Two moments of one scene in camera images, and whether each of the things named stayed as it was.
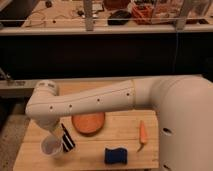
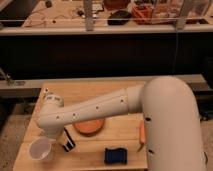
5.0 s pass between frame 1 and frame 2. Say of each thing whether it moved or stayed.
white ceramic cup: moved
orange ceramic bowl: stayed
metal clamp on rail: stayed
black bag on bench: stayed
